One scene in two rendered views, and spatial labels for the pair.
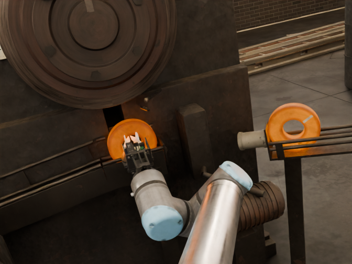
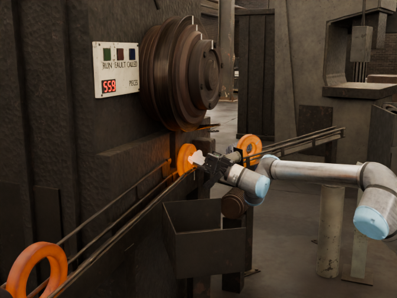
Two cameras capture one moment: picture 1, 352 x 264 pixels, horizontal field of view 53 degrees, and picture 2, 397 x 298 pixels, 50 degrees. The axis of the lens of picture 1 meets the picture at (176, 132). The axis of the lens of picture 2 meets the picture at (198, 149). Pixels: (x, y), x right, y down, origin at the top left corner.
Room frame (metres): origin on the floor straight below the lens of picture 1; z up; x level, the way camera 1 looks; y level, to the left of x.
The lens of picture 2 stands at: (-0.04, 1.62, 1.21)
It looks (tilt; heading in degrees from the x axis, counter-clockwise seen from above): 13 degrees down; 304
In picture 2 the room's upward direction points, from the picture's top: straight up
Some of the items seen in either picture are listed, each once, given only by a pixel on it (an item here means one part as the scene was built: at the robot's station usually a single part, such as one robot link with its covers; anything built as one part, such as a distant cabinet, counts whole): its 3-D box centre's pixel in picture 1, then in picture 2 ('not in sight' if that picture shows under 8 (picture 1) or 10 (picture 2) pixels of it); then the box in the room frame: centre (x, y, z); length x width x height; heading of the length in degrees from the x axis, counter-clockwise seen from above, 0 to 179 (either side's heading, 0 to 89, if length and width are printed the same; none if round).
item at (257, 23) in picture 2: not in sight; (271, 75); (2.51, -3.89, 0.88); 1.71 x 0.92 x 1.76; 102
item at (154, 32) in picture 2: not in sight; (168, 74); (1.10, 0.19, 1.12); 0.47 x 0.10 x 0.47; 102
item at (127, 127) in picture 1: (132, 143); (187, 161); (1.04, 0.14, 0.74); 0.16 x 0.03 x 0.16; 101
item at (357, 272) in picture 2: not in sight; (362, 223); (0.45, -0.65, 0.31); 0.24 x 0.16 x 0.62; 102
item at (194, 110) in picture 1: (194, 141); (202, 162); (1.09, -0.06, 0.68); 0.11 x 0.08 x 0.24; 12
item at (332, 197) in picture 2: not in sight; (329, 229); (0.60, -0.58, 0.26); 0.12 x 0.12 x 0.52
